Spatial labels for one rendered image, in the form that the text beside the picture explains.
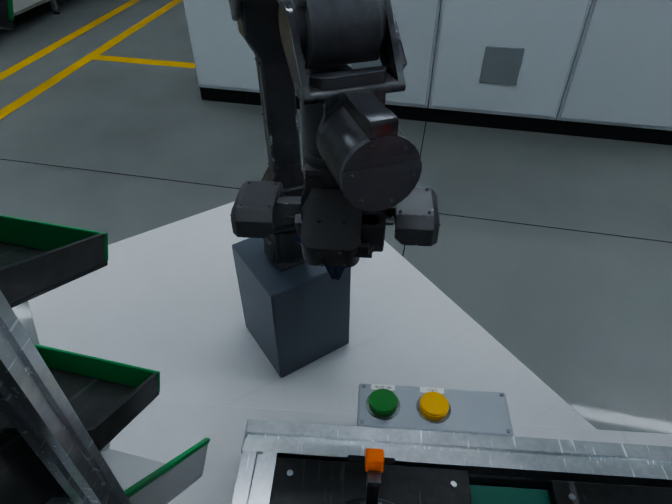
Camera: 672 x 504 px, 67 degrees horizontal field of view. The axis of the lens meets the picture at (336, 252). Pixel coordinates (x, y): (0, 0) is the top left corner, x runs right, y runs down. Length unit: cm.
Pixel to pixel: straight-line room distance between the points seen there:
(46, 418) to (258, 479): 41
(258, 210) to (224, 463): 47
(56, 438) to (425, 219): 31
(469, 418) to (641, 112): 307
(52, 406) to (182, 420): 55
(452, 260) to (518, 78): 141
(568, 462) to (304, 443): 34
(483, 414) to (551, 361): 140
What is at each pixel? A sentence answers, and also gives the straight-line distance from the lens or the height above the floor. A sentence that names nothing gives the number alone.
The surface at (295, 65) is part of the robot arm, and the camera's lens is 37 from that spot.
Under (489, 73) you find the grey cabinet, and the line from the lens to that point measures 340.
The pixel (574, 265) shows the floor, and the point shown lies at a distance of 259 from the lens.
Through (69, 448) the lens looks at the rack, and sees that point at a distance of 36.
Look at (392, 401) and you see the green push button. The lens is 74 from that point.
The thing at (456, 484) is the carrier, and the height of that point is 97.
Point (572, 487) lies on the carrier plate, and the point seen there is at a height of 97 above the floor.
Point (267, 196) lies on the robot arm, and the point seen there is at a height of 132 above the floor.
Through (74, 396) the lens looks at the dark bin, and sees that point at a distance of 52.
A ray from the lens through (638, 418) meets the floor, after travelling 213.
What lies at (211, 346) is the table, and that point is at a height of 86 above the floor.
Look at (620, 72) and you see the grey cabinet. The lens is 352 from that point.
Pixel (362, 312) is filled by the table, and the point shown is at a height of 86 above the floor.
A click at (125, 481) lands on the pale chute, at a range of 65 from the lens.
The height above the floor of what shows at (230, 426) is 86.
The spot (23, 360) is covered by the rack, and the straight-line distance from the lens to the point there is 31.
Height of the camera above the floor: 159
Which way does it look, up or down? 41 degrees down
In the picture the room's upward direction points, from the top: straight up
